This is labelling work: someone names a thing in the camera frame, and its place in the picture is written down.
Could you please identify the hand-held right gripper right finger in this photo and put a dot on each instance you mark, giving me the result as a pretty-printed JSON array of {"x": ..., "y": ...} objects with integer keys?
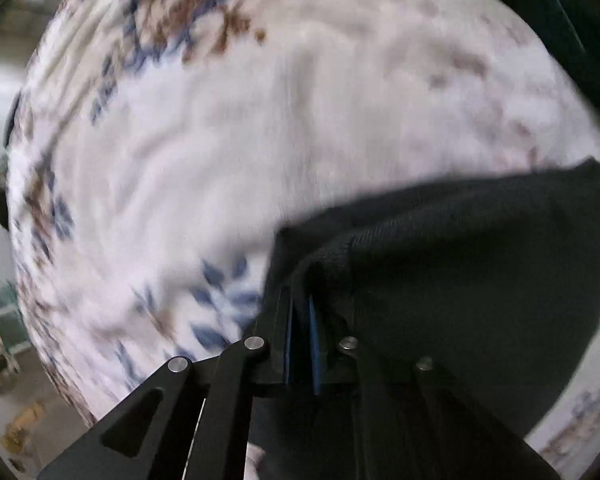
[{"x": 316, "y": 355}]

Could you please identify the black garment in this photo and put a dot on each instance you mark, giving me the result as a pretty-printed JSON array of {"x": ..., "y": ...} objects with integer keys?
[{"x": 460, "y": 285}]

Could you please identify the yellow object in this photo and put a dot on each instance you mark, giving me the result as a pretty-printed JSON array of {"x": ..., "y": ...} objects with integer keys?
[{"x": 22, "y": 425}]

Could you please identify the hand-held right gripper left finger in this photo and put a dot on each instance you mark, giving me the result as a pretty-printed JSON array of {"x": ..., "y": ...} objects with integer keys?
[{"x": 286, "y": 355}]

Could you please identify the teal metal rack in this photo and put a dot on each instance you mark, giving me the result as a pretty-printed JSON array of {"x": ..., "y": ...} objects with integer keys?
[{"x": 2, "y": 315}]

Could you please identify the dark cloth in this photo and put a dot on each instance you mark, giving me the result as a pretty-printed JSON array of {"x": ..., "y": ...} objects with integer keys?
[{"x": 555, "y": 20}]

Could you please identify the white floral printed bedsheet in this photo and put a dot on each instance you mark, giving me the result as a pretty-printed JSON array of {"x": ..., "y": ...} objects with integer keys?
[{"x": 260, "y": 160}]

